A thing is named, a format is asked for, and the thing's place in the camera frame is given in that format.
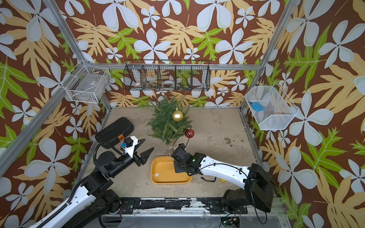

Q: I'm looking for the black wire basket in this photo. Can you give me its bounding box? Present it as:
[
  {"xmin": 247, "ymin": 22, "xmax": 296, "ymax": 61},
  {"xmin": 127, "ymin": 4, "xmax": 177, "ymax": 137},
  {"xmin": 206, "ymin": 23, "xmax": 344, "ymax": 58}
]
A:
[{"xmin": 122, "ymin": 59, "xmax": 211, "ymax": 91}]

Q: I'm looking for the blue object in basket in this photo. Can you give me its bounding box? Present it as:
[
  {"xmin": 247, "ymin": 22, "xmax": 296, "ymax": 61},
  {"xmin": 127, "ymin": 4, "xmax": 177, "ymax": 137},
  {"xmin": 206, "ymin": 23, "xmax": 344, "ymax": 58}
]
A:
[{"xmin": 251, "ymin": 102, "xmax": 264, "ymax": 112}]

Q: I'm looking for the white mesh basket right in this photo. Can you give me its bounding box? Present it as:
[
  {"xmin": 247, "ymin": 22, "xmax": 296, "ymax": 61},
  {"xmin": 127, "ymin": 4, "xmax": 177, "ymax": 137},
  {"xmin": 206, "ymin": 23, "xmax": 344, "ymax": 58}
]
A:
[{"xmin": 245, "ymin": 84, "xmax": 299, "ymax": 131}]

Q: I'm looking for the gold ornament ball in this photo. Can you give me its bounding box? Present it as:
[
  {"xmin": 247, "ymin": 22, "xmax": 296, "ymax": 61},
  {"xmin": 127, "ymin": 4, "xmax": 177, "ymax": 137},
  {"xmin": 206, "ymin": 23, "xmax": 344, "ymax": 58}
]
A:
[{"xmin": 172, "ymin": 108, "xmax": 183, "ymax": 122}]

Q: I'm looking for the white wire basket left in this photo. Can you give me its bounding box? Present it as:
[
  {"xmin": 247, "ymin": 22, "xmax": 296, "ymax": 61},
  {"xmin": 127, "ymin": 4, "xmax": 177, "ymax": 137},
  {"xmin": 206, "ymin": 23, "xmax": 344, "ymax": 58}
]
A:
[{"xmin": 61, "ymin": 60, "xmax": 111, "ymax": 104}]

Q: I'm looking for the small green christmas tree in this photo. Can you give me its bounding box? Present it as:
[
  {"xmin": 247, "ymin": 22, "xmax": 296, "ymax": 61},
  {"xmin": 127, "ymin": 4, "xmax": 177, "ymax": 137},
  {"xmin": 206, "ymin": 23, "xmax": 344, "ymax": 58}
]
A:
[{"xmin": 147, "ymin": 96, "xmax": 192, "ymax": 145}]

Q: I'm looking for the red faceted ornament ball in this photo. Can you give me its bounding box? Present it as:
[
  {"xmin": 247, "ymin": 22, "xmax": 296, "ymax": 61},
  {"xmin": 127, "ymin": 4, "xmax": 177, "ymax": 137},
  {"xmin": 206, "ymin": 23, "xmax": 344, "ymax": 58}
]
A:
[{"xmin": 184, "ymin": 128, "xmax": 195, "ymax": 139}]

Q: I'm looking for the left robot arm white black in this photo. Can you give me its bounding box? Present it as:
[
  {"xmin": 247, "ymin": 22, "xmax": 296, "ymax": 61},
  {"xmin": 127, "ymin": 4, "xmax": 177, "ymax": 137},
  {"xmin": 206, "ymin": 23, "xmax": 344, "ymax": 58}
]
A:
[{"xmin": 32, "ymin": 136, "xmax": 154, "ymax": 228}]

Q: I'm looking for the yellow plastic tray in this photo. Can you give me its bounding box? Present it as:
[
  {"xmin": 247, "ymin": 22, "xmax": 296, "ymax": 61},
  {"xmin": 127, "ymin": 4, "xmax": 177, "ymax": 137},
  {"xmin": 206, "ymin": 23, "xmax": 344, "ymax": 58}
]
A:
[{"xmin": 150, "ymin": 156, "xmax": 193, "ymax": 185}]

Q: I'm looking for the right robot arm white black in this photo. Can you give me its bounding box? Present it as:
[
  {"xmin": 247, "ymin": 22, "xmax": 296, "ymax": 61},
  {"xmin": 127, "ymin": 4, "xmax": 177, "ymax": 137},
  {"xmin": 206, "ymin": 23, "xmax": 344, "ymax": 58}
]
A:
[{"xmin": 171, "ymin": 143, "xmax": 276, "ymax": 213}]

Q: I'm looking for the black metal base rail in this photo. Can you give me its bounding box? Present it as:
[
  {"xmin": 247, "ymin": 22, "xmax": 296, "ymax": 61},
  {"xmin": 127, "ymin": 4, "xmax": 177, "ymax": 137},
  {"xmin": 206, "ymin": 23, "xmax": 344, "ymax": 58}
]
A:
[{"xmin": 120, "ymin": 197, "xmax": 248, "ymax": 215}]

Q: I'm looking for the black tool case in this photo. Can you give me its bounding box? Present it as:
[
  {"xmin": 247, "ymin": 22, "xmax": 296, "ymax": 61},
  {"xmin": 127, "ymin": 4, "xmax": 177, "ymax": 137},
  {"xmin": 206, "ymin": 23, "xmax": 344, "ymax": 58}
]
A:
[{"xmin": 95, "ymin": 117, "xmax": 134, "ymax": 146}]

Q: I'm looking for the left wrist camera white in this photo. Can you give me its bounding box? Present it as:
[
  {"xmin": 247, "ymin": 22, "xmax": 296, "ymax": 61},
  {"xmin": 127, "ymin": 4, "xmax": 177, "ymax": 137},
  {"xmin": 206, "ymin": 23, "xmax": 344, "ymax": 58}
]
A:
[{"xmin": 121, "ymin": 136, "xmax": 138, "ymax": 158}]

